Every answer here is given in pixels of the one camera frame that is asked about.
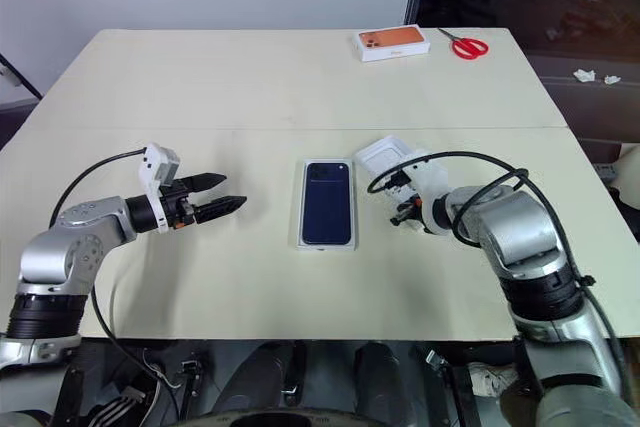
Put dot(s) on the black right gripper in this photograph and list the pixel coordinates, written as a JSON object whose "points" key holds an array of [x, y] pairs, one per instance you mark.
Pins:
{"points": [[409, 212]]}

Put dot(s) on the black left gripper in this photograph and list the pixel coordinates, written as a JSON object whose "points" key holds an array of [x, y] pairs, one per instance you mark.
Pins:
{"points": [[175, 207]]}

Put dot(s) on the dark blue smartphone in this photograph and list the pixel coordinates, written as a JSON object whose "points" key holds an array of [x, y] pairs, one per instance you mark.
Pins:
{"points": [[326, 202]]}

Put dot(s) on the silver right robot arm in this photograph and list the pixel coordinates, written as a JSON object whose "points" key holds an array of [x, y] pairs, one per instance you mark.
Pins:
{"points": [[530, 242]]}

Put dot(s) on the closed orange phone box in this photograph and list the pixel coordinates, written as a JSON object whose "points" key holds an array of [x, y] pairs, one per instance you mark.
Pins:
{"points": [[395, 42]]}

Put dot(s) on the crumpled white paper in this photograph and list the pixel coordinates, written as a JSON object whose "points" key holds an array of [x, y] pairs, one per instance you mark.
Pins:
{"points": [[584, 75], [611, 79]]}

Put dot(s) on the beige cushion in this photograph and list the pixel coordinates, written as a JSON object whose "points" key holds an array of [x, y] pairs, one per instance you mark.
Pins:
{"points": [[629, 172]]}

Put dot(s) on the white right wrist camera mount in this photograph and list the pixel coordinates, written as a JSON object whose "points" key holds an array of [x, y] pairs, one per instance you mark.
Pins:
{"points": [[431, 182]]}

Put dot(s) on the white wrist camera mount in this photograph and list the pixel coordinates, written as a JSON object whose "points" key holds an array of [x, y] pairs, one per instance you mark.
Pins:
{"points": [[157, 167], [431, 182]]}

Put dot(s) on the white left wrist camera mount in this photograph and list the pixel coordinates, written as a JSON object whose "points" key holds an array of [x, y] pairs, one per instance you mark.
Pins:
{"points": [[157, 167]]}

